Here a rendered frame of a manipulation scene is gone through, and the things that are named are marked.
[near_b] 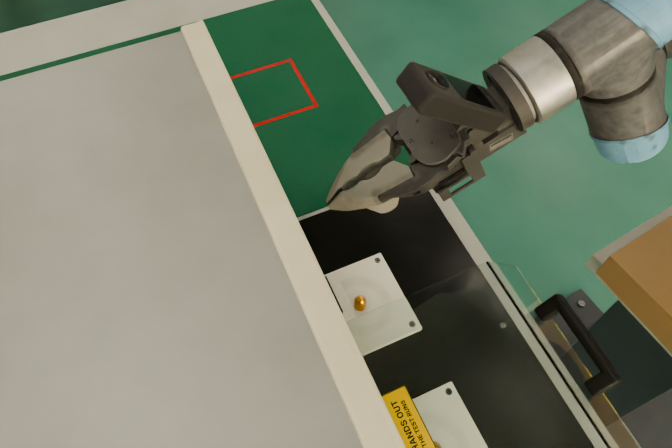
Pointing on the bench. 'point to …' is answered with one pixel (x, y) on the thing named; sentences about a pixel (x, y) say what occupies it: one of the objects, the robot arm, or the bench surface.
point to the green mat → (288, 91)
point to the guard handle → (598, 384)
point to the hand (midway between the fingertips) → (336, 196)
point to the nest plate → (367, 282)
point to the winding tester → (162, 269)
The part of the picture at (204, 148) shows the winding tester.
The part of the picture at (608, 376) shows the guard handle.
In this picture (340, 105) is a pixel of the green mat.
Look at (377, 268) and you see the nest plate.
